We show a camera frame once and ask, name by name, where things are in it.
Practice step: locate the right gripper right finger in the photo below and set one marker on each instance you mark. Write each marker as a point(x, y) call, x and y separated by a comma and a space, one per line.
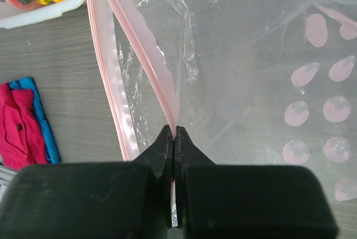
point(247, 201)

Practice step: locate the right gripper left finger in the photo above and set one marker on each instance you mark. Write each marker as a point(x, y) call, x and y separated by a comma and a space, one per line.
point(130, 199)

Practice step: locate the clear pink zip top bag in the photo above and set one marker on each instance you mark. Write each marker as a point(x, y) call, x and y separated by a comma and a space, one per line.
point(254, 82)

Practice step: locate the red folded cloth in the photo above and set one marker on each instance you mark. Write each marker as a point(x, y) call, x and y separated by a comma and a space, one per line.
point(22, 143)

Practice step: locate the blue folded cloth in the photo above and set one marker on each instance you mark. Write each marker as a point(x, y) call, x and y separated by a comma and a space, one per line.
point(52, 153)

